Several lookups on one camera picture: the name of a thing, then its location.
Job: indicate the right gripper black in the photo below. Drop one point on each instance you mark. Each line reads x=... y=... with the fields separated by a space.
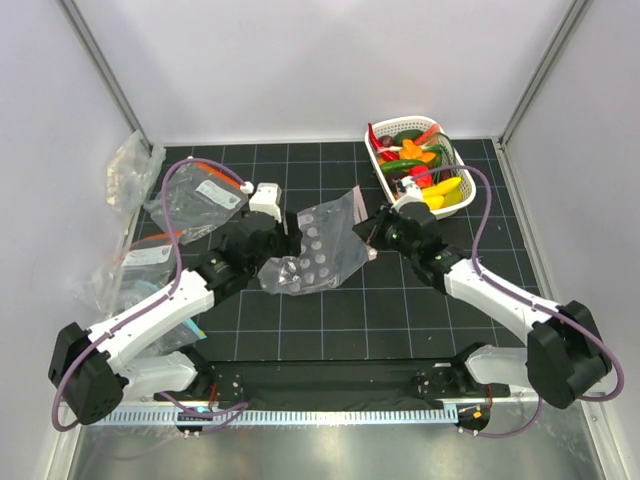
x=371 y=228

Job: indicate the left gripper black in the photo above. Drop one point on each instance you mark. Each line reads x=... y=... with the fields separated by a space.
x=289 y=241

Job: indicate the yellow toy banana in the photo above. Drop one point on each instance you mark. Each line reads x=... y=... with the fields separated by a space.
x=443 y=188

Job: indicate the clear pink-dotted zip bag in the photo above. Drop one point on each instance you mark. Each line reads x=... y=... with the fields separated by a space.
x=330 y=250

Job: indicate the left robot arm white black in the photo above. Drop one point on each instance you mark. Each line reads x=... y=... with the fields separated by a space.
x=95 y=369

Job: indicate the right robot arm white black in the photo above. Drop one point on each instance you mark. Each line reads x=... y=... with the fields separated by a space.
x=562 y=356

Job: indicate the orange-zip bag upper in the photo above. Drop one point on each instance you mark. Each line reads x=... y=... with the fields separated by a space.
x=200 y=198

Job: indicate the orange-zip bag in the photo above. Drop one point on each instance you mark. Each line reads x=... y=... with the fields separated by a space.
x=118 y=284
x=200 y=198

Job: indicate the orange-zip bag lower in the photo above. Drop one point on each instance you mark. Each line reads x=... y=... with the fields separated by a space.
x=118 y=284

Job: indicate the blue-zip clear bag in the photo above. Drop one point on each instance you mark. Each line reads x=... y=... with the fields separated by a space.
x=186 y=333

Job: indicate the red toy strawberry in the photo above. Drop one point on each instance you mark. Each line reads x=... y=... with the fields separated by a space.
x=421 y=176

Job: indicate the orange toy bell pepper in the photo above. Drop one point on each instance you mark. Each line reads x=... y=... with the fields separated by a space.
x=410 y=151

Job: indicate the red toy chili pepper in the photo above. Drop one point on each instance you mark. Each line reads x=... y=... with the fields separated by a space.
x=375 y=142

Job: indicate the white perforated plastic basket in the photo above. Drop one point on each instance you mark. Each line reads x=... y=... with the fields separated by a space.
x=429 y=134

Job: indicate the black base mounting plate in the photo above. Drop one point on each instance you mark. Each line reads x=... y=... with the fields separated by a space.
x=345 y=385

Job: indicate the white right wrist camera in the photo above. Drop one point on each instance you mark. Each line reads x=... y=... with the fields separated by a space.
x=410 y=193

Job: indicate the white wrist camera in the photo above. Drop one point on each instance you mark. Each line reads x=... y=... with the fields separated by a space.
x=410 y=193
x=266 y=199

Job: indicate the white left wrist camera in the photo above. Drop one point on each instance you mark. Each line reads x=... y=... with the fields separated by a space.
x=266 y=199

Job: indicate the crumpled clear bag at wall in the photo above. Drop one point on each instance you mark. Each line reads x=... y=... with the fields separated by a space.
x=132 y=173

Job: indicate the perforated aluminium rail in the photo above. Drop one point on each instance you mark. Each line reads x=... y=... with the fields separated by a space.
x=171 y=416

